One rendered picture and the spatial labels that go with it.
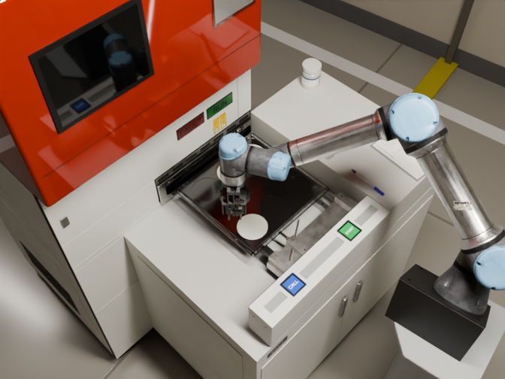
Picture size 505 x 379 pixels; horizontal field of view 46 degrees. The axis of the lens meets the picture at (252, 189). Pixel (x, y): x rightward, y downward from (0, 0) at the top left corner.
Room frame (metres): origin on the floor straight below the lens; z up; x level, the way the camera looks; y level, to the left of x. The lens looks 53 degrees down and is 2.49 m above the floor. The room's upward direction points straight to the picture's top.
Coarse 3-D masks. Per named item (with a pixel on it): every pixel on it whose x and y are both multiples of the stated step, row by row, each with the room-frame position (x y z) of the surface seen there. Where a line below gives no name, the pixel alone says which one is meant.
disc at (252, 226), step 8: (248, 216) 1.10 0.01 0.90; (256, 216) 1.10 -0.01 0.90; (240, 224) 1.07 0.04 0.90; (248, 224) 1.07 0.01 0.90; (256, 224) 1.07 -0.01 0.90; (264, 224) 1.07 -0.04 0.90; (240, 232) 1.03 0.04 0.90; (248, 232) 1.03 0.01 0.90; (256, 232) 1.03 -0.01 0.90; (264, 232) 1.03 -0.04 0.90
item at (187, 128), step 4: (200, 116) 1.34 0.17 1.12; (192, 120) 1.32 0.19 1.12; (196, 120) 1.33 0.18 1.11; (200, 120) 1.34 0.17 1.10; (188, 124) 1.31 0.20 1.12; (192, 124) 1.32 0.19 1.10; (196, 124) 1.33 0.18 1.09; (200, 124) 1.34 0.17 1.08; (184, 128) 1.29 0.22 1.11; (188, 128) 1.30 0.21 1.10; (192, 128) 1.32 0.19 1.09; (180, 132) 1.28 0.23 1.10; (184, 132) 1.29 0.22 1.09; (188, 132) 1.30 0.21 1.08; (180, 136) 1.28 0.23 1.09
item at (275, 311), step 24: (360, 216) 1.06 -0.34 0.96; (384, 216) 1.05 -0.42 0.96; (336, 240) 0.97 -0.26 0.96; (360, 240) 0.97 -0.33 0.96; (312, 264) 0.88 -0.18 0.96; (336, 264) 0.88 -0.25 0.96; (312, 288) 0.80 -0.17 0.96; (264, 312) 0.73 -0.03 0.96; (288, 312) 0.73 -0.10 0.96; (264, 336) 0.70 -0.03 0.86
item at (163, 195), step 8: (248, 120) 1.49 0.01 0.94; (240, 128) 1.46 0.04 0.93; (248, 128) 1.50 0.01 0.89; (248, 136) 1.49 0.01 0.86; (216, 144) 1.37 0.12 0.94; (208, 152) 1.35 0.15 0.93; (192, 160) 1.30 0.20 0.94; (200, 160) 1.32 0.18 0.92; (208, 160) 1.36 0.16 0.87; (216, 160) 1.37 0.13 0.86; (184, 168) 1.27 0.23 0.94; (200, 168) 1.32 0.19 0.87; (176, 176) 1.24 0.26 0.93; (192, 176) 1.29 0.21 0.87; (160, 184) 1.20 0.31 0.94; (168, 184) 1.21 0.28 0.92; (176, 184) 1.25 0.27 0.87; (160, 192) 1.19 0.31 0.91; (168, 192) 1.22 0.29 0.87; (160, 200) 1.19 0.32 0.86
